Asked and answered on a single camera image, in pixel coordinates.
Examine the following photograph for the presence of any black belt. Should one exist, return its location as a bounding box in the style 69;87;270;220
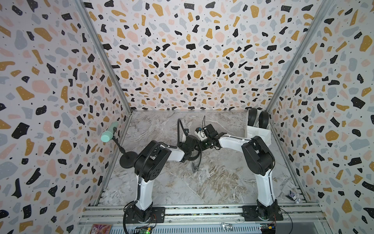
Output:
258;111;269;129
247;108;258;126
188;146;202;173

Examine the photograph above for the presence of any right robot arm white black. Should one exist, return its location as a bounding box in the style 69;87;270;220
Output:
195;124;279;220

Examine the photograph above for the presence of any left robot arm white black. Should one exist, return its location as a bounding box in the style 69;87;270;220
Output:
119;119;202;222

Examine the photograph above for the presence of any white storage roll organizer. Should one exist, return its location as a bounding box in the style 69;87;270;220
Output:
245;110;272;146

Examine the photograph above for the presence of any green microphone on black stand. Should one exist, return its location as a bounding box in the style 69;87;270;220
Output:
101;122;138;169

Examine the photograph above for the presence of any small crumpled wrapper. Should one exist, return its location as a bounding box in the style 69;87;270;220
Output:
288;191;301;204

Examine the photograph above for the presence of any pink printed card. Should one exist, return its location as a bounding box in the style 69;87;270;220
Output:
89;224;112;234

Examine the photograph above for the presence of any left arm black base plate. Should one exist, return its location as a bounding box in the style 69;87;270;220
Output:
124;205;166;224

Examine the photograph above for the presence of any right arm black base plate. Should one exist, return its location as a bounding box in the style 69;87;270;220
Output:
242;205;284;221

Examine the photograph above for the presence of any aluminium mounting rail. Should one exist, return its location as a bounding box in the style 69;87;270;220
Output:
78;203;326;227

